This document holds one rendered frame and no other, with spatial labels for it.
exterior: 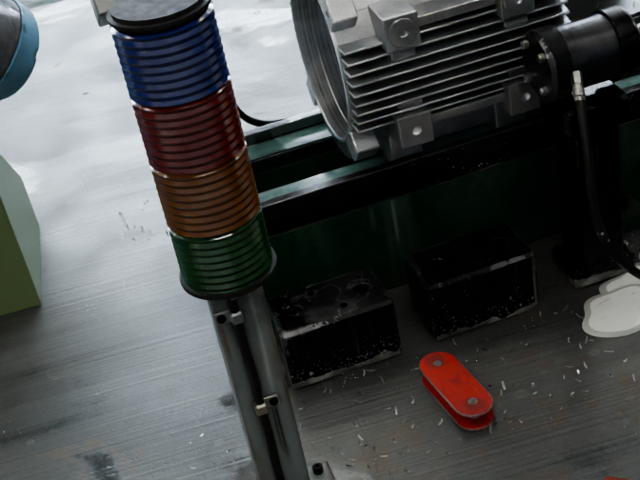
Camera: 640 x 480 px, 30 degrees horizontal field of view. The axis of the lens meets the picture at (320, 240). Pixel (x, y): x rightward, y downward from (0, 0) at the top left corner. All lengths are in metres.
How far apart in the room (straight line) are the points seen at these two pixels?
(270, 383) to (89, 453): 0.25
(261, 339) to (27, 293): 0.46
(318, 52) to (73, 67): 0.64
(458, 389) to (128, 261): 0.42
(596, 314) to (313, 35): 0.37
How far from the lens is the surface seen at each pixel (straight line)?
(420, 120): 1.01
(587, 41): 0.98
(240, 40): 1.67
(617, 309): 1.06
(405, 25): 0.97
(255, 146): 1.14
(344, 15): 0.97
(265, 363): 0.81
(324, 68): 1.14
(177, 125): 0.69
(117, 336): 1.14
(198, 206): 0.71
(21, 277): 1.20
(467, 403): 0.96
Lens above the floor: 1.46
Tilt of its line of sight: 33 degrees down
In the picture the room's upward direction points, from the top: 12 degrees counter-clockwise
